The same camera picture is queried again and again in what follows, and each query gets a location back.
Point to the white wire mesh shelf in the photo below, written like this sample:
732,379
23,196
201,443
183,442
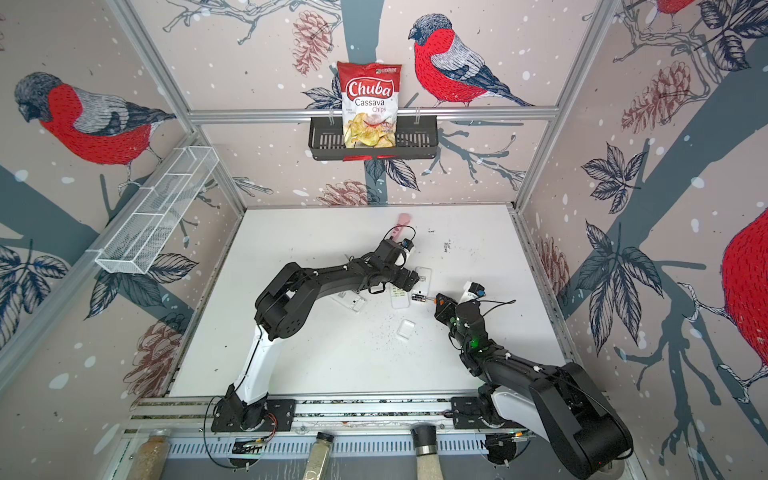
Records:
139,240

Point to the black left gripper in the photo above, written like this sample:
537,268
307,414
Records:
402,282

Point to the orange black screwdriver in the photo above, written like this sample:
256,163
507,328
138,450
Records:
422,298

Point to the glass jar of grains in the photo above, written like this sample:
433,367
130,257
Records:
149,460

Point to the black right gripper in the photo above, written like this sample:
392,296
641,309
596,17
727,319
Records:
447,307

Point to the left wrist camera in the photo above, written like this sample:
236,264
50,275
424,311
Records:
405,248

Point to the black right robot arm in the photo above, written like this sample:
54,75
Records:
561,404

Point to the Chuba cassava chips bag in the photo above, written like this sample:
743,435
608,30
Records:
369,104

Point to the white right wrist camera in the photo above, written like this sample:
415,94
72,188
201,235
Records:
472,291

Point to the black wall basket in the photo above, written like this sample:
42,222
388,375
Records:
416,138

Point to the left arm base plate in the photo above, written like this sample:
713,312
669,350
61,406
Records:
266,415

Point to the white remote control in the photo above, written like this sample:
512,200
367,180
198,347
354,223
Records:
399,298
422,286

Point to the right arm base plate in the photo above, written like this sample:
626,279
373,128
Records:
475,413

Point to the black-capped grain jar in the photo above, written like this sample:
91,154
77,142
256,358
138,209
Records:
424,437

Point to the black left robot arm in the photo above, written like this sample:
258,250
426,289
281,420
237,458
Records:
284,306

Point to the slim seed bottle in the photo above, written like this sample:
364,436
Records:
319,457

